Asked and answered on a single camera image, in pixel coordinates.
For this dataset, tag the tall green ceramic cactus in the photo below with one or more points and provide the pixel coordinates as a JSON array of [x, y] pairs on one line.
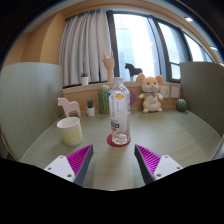
[[103, 99]]

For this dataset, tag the right grey desk partition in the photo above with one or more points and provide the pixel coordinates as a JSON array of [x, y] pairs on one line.
[[202, 86]]

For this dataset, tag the purple round number sign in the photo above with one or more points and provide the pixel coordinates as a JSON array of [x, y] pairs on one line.
[[132, 97]]

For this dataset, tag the white and yellow paper cup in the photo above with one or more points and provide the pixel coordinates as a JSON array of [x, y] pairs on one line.
[[70, 129]]

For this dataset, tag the plush mouse toy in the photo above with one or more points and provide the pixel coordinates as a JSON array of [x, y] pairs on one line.
[[150, 92]]

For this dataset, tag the black horse figurine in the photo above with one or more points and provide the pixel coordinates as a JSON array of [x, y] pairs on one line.
[[132, 70]]

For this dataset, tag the pink wooden horse figurine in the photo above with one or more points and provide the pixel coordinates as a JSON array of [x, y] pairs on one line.
[[69, 107]]

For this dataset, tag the left grey desk partition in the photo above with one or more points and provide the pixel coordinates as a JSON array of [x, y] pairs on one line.
[[29, 95]]

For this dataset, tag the clear plastic water bottle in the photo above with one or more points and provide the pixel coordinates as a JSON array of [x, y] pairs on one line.
[[119, 106]]

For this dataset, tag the white wall socket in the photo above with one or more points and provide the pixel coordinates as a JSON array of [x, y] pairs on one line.
[[175, 92], [164, 91]]

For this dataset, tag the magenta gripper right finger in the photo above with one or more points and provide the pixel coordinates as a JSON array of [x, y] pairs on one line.
[[154, 167]]

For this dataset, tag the small round green cactus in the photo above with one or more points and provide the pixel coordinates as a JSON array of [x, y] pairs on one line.
[[181, 105]]

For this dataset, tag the grey curtain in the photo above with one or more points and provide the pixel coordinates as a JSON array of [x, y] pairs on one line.
[[85, 38]]

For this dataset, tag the small potted plant white pot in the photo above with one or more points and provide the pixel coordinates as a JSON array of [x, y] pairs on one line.
[[90, 108]]

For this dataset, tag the grey desk partition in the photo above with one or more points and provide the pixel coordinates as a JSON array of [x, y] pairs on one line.
[[202, 86], [29, 95]]

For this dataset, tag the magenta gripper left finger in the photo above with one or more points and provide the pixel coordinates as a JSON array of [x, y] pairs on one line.
[[73, 167]]

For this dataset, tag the wooden hand sculpture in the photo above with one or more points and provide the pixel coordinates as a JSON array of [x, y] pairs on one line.
[[109, 65]]

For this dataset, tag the red round coaster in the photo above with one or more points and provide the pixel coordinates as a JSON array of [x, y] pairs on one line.
[[111, 143]]

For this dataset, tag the potted plant on windowsill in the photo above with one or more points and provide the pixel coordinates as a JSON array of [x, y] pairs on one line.
[[84, 79]]

